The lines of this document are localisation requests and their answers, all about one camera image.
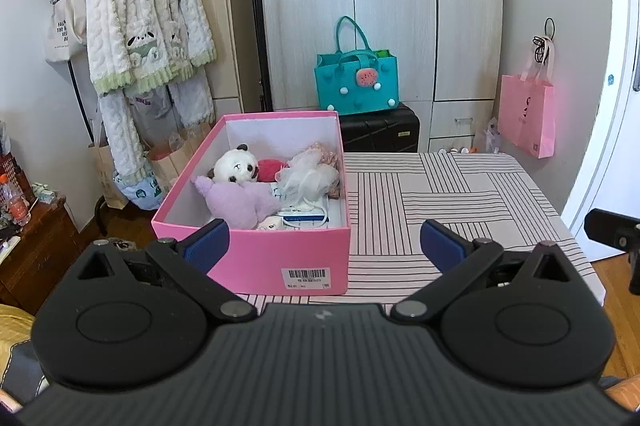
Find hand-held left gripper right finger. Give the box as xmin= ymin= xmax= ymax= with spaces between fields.
xmin=390 ymin=218 xmax=576 ymax=323

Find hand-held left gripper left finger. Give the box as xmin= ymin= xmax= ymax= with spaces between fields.
xmin=75 ymin=218 xmax=259 ymax=323

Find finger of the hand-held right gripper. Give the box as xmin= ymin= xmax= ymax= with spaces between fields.
xmin=584 ymin=208 xmax=640 ymax=297

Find pink cardboard box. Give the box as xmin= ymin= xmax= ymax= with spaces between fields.
xmin=151 ymin=110 xmax=352 ymax=297

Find purple plush toy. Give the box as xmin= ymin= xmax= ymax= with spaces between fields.
xmin=191 ymin=175 xmax=283 ymax=231

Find white plush toy orange ball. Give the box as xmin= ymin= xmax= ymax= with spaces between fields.
xmin=206 ymin=144 xmax=261 ymax=184

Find blue white wet wipes pack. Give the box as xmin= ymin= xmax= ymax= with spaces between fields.
xmin=272 ymin=183 xmax=331 ymax=229

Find white mesh tulle puff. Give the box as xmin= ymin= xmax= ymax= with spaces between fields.
xmin=276 ymin=151 xmax=341 ymax=227

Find red fluffy soft item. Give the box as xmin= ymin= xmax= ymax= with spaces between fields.
xmin=256 ymin=158 xmax=291 ymax=183

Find striped tablecloth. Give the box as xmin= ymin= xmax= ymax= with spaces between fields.
xmin=250 ymin=152 xmax=606 ymax=307

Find blue white diaper pack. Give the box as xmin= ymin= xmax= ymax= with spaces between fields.
xmin=114 ymin=171 xmax=171 ymax=211

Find brown paper bag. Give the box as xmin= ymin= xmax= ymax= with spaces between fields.
xmin=150 ymin=121 xmax=211 ymax=191
xmin=90 ymin=143 xmax=128 ymax=209

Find black clothes rack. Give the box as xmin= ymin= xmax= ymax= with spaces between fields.
xmin=52 ymin=0 xmax=156 ymax=237

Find white plastic bag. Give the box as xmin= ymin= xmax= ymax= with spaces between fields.
xmin=482 ymin=118 xmax=502 ymax=154

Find white door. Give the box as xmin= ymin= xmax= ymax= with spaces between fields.
xmin=560 ymin=0 xmax=640 ymax=261

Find black suitcase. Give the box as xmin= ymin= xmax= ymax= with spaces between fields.
xmin=339 ymin=102 xmax=421 ymax=154

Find pink paper bag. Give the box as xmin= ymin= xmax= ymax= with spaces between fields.
xmin=500 ymin=40 xmax=556 ymax=159

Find white fluffy pajama pants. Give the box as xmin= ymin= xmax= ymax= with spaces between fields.
xmin=97 ymin=68 xmax=216 ymax=187

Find wooden side table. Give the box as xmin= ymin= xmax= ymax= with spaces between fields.
xmin=0 ymin=196 xmax=83 ymax=314

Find small tissue pack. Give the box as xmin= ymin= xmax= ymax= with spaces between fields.
xmin=32 ymin=183 xmax=58 ymax=205

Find teal felt handbag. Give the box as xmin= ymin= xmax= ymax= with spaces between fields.
xmin=314 ymin=16 xmax=402 ymax=117

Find orange drink bottle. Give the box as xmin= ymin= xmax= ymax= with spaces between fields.
xmin=0 ymin=173 xmax=32 ymax=227

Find red basket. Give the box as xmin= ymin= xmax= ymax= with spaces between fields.
xmin=0 ymin=151 xmax=23 ymax=191

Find yellow blanket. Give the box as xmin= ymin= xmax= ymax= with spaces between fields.
xmin=0 ymin=303 xmax=38 ymax=387

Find black tripod pole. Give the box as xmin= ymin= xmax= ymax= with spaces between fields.
xmin=236 ymin=0 xmax=273 ymax=113

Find white canvas tote bag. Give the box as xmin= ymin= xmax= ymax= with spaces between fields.
xmin=44 ymin=0 xmax=88 ymax=64

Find hanging cables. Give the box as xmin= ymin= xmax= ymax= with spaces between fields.
xmin=532 ymin=18 xmax=557 ymax=66

